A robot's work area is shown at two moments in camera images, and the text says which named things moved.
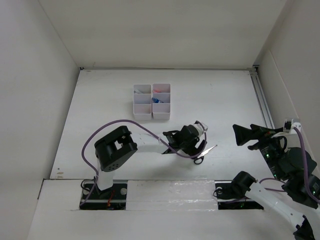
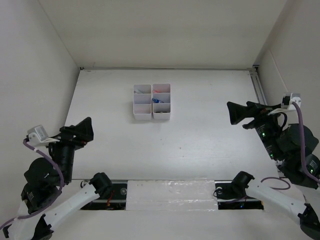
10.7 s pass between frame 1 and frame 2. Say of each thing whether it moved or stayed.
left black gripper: moved
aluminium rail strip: stayed
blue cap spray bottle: stayed
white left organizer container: stayed
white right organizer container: stayed
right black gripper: moved
